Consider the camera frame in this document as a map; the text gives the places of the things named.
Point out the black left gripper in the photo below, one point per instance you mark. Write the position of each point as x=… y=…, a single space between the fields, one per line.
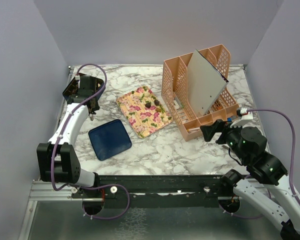
x=97 y=107

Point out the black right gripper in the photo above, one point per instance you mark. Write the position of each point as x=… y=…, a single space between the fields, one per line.
x=209 y=130

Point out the white oval chocolate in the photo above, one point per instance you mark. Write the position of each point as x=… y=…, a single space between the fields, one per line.
x=165 y=119

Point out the dark heart chocolate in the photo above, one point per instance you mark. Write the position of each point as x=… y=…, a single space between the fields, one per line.
x=147 y=105

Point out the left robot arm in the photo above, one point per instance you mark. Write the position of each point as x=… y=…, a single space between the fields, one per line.
x=57 y=159

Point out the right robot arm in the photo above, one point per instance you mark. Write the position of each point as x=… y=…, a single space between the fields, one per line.
x=249 y=145

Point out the blue chocolate box with insert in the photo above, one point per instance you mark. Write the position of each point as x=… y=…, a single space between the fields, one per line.
x=74 y=84

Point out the dark oval chocolate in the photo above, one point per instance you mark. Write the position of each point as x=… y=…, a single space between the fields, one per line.
x=156 y=102

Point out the glue stick with yellow cap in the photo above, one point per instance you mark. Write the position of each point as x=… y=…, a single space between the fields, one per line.
x=193 y=129

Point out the grey board in organizer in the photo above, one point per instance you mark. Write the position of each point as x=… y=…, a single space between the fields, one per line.
x=204 y=84

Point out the peach plastic desk organizer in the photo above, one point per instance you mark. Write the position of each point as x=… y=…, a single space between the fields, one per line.
x=174 y=91

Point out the blue box lid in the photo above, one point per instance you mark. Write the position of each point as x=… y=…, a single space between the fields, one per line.
x=109 y=139

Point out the floral serving tray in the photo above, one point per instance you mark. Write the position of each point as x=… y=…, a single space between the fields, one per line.
x=144 y=121

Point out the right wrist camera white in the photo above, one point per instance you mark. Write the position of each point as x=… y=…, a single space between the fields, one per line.
x=243 y=118

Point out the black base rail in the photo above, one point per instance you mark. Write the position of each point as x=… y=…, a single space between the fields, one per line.
x=157 y=191

